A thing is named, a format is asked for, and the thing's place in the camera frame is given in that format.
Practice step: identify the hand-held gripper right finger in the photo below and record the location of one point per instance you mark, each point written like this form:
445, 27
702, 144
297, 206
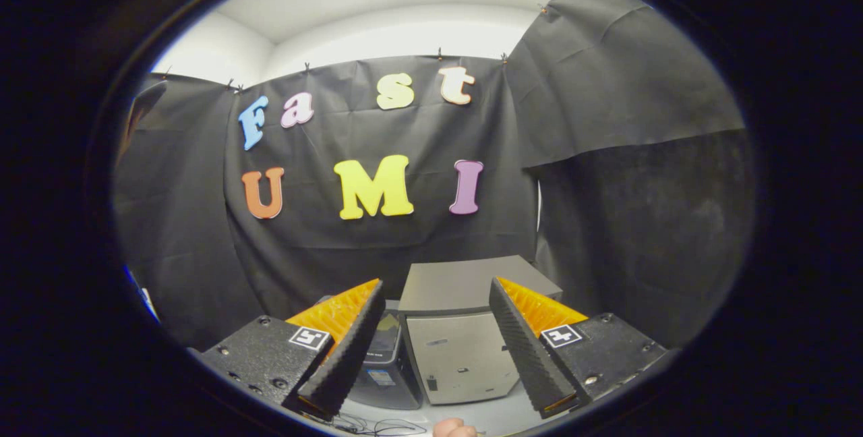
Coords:
526, 349

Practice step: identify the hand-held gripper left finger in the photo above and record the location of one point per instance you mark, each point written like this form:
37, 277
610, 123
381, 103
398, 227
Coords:
350, 356

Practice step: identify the dark grey washing machine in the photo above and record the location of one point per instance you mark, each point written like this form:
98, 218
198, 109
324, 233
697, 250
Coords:
390, 390

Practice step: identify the grey metal cabinet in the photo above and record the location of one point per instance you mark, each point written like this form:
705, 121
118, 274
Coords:
465, 356

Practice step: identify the white and blue object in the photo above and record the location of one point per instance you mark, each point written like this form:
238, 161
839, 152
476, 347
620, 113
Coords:
143, 295

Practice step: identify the black backdrop cloth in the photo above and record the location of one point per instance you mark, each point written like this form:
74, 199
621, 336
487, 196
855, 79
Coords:
391, 140

